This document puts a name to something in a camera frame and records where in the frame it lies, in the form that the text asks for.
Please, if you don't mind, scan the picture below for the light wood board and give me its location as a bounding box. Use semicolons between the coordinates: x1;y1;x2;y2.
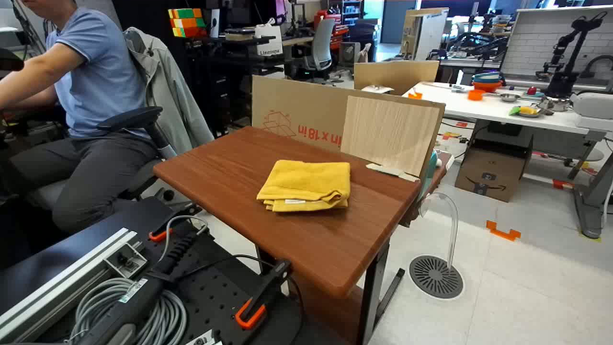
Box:
341;95;442;177

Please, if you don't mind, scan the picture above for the white paper scrap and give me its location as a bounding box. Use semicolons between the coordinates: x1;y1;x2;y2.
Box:
366;162;420;183

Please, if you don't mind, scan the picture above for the black office chair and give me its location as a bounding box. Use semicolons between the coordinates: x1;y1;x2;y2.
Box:
28;106;203;212

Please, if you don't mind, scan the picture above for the large brown cardboard sheet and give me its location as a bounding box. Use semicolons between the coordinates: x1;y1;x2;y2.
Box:
251;75;446;179

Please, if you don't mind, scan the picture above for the yellow folded towel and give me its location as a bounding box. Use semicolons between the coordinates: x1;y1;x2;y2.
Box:
257;160;352;213

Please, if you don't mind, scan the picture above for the white paper bag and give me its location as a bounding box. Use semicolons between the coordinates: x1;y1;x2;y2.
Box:
254;18;284;57

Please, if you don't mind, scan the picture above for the white table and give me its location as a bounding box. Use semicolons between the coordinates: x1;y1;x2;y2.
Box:
402;81;613;240

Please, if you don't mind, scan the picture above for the teal plastic object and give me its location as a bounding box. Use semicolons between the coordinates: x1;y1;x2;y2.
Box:
420;150;439;193

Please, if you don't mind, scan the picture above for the person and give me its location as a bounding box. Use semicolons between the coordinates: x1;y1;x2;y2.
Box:
0;0;162;235

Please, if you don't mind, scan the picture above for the tall cardboard box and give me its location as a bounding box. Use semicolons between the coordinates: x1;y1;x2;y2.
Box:
399;7;450;61

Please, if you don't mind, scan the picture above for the grey jacket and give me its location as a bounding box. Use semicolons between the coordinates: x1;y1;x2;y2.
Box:
123;27;215;156

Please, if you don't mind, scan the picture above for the coil of grey cable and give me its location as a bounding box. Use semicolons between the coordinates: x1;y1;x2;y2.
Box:
68;277;188;345

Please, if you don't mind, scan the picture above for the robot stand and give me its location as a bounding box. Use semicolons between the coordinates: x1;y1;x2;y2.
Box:
0;196;309;345

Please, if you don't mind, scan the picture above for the black and orange clamp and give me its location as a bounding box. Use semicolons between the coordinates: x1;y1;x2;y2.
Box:
148;203;203;243
234;259;293;331

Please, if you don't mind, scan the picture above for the brown cardboard box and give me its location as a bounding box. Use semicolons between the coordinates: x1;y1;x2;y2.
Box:
454;142;533;203

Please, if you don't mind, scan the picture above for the round grey floor vent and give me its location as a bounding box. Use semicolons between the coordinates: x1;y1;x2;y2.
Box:
409;254;465;300

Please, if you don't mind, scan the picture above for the white tiled panel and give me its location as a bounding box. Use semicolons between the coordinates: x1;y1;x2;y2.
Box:
500;5;613;90

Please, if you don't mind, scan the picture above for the white appliance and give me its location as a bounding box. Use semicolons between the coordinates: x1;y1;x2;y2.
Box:
569;92;613;121

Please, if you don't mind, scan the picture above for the grey office chair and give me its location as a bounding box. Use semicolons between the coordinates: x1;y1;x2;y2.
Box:
301;18;336;81

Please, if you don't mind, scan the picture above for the orange floor marker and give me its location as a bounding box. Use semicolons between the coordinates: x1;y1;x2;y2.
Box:
486;220;522;242

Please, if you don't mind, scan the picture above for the clear bent plastic tube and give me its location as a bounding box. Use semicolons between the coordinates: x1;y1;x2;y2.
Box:
419;192;460;270

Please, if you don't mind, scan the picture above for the stack of coloured bowls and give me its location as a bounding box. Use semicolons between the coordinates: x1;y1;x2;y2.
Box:
471;71;504;93

